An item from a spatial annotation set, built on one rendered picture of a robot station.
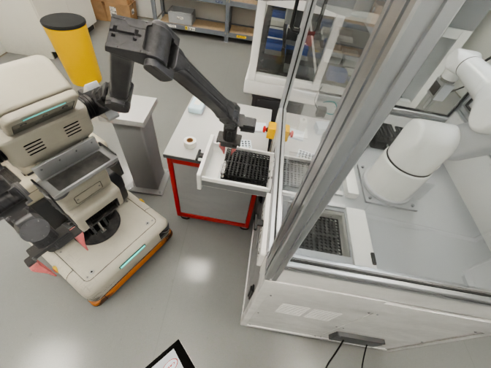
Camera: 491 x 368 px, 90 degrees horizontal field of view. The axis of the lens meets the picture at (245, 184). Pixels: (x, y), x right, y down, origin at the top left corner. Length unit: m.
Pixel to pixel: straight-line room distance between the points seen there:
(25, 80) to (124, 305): 1.38
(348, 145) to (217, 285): 1.57
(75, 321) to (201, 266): 0.79
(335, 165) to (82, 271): 1.55
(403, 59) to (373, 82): 0.03
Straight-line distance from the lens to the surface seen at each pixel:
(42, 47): 4.41
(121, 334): 1.85
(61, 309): 2.02
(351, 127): 0.36
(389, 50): 0.32
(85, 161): 1.09
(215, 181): 1.13
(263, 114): 1.78
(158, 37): 0.65
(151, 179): 2.14
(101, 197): 1.27
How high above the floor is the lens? 1.76
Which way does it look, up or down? 51 degrees down
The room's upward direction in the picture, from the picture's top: 11 degrees clockwise
